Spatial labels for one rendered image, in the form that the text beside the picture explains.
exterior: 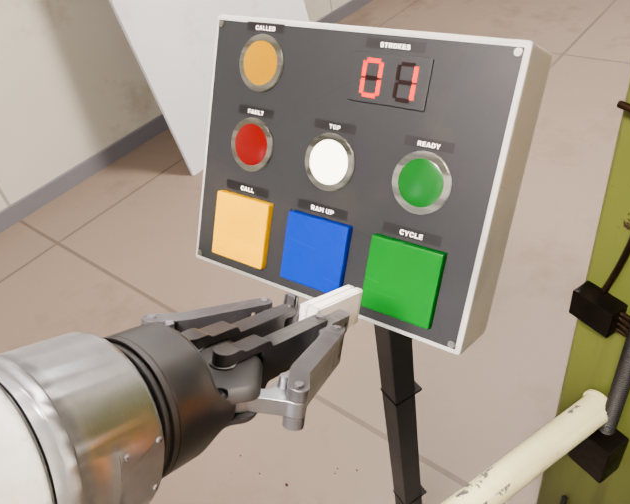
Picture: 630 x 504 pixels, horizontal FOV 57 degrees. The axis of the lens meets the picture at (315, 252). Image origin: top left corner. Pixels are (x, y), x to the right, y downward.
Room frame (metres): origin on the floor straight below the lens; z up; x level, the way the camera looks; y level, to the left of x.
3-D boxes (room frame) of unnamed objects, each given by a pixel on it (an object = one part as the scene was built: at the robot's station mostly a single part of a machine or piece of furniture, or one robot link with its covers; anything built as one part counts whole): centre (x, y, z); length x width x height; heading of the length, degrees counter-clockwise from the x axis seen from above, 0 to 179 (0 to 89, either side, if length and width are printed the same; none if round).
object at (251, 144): (0.56, 0.04, 1.09); 0.05 x 0.03 x 0.04; 25
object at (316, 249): (0.46, 0.00, 1.01); 0.07 x 0.05 x 0.07; 50
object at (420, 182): (0.43, -0.11, 1.09); 0.05 x 0.03 x 0.04; 25
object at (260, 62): (0.59, 0.02, 1.16); 0.05 x 0.03 x 0.04; 25
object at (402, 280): (0.39, -0.08, 1.01); 0.07 x 0.05 x 0.07; 50
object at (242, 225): (0.52, 0.07, 1.01); 0.07 x 0.05 x 0.07; 50
